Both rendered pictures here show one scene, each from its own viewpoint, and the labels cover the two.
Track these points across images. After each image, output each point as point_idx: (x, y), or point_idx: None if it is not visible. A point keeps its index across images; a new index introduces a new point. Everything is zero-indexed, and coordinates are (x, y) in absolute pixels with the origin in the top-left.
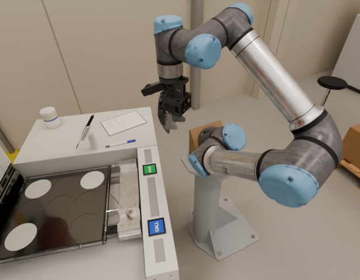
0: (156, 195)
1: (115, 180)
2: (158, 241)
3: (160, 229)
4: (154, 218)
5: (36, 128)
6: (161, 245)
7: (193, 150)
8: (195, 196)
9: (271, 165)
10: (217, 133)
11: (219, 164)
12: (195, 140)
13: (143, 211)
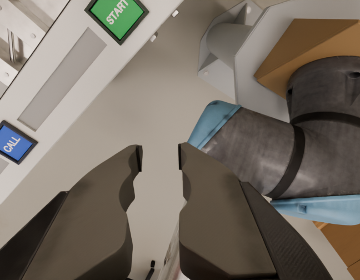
0: (68, 92)
1: None
2: (0, 158)
3: (13, 153)
4: (21, 128)
5: None
6: (1, 166)
7: (292, 43)
8: (235, 37)
9: None
10: (313, 174)
11: (175, 241)
12: (320, 53)
13: (9, 97)
